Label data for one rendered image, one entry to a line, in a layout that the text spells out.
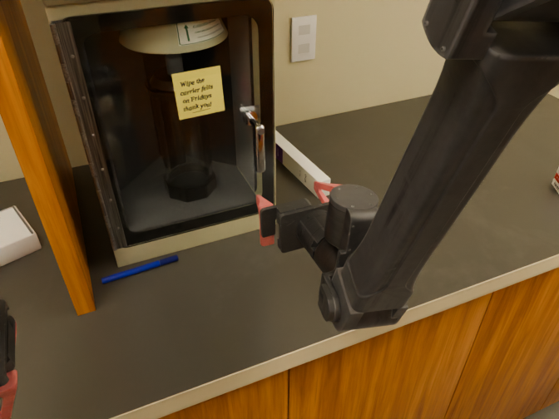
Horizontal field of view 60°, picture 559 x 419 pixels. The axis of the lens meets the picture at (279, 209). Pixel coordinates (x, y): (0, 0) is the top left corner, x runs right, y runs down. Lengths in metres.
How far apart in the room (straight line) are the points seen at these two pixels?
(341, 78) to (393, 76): 0.18
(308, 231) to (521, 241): 0.55
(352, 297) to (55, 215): 0.45
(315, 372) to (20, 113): 0.63
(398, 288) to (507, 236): 0.60
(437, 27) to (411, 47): 1.24
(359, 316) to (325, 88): 0.98
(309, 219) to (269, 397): 0.39
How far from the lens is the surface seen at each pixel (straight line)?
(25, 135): 0.70
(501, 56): 0.31
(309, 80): 1.39
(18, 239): 1.03
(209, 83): 0.79
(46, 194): 0.74
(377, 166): 1.21
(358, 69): 1.46
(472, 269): 0.97
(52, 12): 0.74
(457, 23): 0.29
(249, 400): 0.90
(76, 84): 0.75
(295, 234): 0.67
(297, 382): 0.92
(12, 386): 0.55
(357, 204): 0.55
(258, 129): 0.79
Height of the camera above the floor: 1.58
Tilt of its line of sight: 38 degrees down
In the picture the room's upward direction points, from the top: straight up
